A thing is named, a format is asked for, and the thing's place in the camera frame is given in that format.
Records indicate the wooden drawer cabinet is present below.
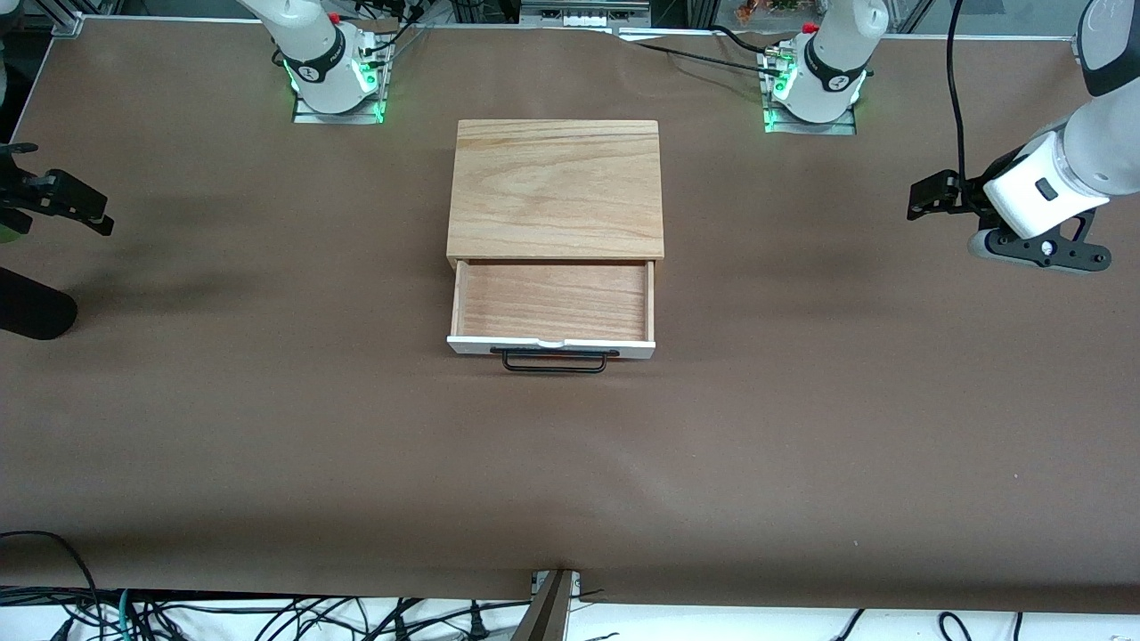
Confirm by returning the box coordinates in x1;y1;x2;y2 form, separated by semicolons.
446;120;666;268

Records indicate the brown paper table cover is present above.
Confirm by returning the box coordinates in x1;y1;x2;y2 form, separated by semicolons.
0;18;1140;613

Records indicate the white drawer with black handle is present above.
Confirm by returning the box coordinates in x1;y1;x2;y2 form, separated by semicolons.
446;259;658;374

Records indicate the grey power strip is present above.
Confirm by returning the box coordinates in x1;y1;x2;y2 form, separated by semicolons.
520;0;652;28

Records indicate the long black table cable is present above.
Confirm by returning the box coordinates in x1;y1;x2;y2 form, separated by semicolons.
615;29;785;79

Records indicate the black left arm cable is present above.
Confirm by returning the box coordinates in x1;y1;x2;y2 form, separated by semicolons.
945;0;969;181

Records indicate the black base connector cable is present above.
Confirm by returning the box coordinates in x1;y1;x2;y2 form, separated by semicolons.
359;7;426;58

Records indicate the small metal bracket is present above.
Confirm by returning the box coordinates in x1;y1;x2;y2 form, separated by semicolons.
533;570;585;599

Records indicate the short black table cable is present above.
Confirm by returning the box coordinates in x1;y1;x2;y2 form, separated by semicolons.
711;25;771;56

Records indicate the looped black cable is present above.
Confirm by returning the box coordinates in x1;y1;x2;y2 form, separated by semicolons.
0;530;102;641

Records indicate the black foam cylinder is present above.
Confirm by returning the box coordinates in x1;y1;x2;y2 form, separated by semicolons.
0;266;79;342

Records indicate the brown support bar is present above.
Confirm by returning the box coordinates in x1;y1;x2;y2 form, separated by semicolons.
511;570;573;641

